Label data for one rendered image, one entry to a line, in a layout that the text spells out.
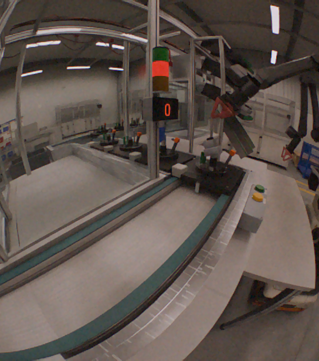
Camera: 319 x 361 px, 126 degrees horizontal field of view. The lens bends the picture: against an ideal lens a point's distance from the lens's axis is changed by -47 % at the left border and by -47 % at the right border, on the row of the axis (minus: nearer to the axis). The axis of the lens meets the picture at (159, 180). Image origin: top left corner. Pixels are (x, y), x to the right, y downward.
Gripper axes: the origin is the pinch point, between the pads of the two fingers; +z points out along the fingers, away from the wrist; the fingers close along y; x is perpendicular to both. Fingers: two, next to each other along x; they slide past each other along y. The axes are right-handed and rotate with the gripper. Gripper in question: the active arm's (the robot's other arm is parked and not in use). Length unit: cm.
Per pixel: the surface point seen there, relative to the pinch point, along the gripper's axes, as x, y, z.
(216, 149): 9.9, 2.5, 7.9
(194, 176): 13.5, 10.9, 17.7
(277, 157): 110, -405, 17
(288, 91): -50, -859, -256
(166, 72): -15.5, 20.1, -3.3
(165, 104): -8.3, 20.5, 4.0
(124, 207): 9.7, 36.8, 24.9
